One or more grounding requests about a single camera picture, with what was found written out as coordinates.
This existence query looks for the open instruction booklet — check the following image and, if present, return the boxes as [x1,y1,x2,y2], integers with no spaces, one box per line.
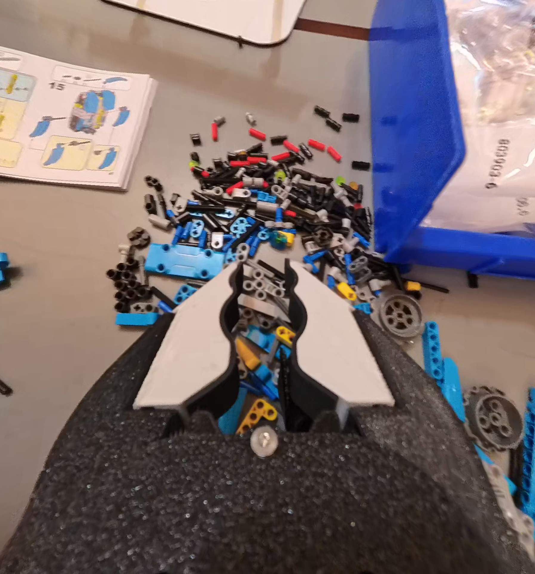
[0,42,159,193]

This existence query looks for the blue plastic bin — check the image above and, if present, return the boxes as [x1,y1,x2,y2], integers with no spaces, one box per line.
[368,0,535,282]

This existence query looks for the clear plastic parts bags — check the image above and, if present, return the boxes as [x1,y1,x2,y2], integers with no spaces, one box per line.
[422,0,535,237]

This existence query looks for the grey desk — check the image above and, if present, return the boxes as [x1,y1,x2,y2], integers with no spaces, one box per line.
[0,0,535,574]

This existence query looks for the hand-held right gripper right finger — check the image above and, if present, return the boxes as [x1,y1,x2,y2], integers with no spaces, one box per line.
[285,259,397,427]

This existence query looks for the white folding book stand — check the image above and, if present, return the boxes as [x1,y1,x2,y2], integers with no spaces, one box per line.
[101,0,308,46]

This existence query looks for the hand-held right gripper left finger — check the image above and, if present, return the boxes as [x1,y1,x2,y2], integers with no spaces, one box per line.
[133,261,244,424]

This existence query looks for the pile of small brick parts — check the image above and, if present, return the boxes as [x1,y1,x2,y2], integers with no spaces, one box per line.
[105,105,535,553]

